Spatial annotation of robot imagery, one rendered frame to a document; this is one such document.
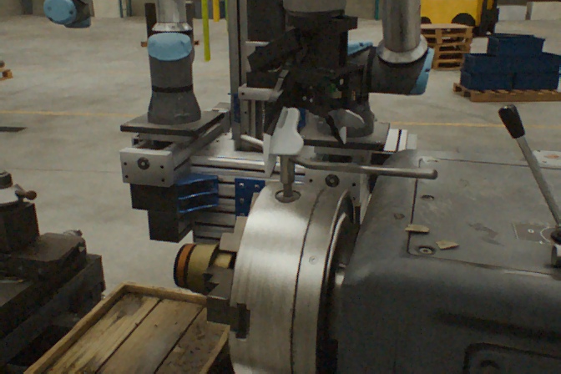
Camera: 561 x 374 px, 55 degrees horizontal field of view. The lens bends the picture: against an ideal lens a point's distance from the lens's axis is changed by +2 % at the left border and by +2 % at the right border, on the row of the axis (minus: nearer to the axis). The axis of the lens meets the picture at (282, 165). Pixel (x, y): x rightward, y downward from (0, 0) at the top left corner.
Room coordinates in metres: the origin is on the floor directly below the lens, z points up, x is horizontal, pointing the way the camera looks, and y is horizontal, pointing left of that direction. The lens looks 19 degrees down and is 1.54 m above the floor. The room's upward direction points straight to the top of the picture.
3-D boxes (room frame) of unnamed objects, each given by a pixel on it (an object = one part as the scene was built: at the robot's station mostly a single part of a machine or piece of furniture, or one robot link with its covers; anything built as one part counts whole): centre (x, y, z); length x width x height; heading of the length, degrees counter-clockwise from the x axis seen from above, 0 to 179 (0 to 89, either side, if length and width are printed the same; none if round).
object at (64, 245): (0.98, 0.53, 0.99); 0.20 x 0.10 x 0.05; 74
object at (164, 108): (1.49, 0.31, 1.21); 0.15 x 0.15 x 0.10
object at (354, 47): (1.36, -0.18, 1.33); 0.13 x 0.12 x 0.14; 69
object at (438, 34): (10.06, -2.75, 0.36); 1.26 x 0.86 x 0.73; 95
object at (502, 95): (7.32, -3.11, 0.39); 1.20 x 0.80 x 0.79; 92
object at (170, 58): (1.49, 0.31, 1.33); 0.13 x 0.12 x 0.14; 7
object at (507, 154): (0.87, -0.35, 1.24); 0.09 x 0.08 x 0.03; 74
